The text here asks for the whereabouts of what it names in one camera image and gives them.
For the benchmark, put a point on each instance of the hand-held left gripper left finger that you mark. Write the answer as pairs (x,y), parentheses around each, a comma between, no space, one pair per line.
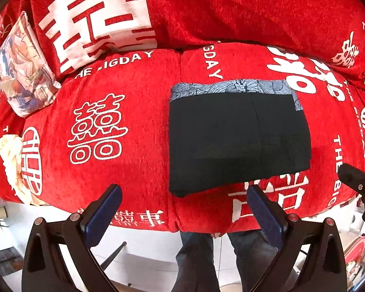
(103,216)

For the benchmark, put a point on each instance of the black pants with grey waistband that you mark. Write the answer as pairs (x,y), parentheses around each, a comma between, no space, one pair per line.
(231,140)

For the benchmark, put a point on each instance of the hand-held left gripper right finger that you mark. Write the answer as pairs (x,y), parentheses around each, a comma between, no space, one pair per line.
(266,216)

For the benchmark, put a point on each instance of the printed picture cushion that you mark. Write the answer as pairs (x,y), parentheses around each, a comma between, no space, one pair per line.
(24,73)

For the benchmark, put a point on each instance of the black metal rod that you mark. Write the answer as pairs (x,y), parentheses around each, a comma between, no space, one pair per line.
(114,255)

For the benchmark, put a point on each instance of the person's leg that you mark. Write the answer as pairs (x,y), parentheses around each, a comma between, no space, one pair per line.
(194,264)
(252,261)

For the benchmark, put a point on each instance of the red printed sofa cover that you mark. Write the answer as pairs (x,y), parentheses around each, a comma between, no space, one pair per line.
(133,146)

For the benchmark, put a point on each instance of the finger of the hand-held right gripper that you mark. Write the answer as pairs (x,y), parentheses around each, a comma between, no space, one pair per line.
(351,175)

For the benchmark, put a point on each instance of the red round object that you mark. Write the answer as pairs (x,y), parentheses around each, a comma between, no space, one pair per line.
(356,249)

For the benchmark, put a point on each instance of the person's left leg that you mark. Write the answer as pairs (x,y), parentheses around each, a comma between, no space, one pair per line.
(194,264)

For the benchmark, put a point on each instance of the person's right leg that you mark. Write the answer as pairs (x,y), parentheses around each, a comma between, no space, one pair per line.
(252,261)

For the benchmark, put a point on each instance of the cream cloth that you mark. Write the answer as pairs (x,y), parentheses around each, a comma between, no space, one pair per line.
(10,158)

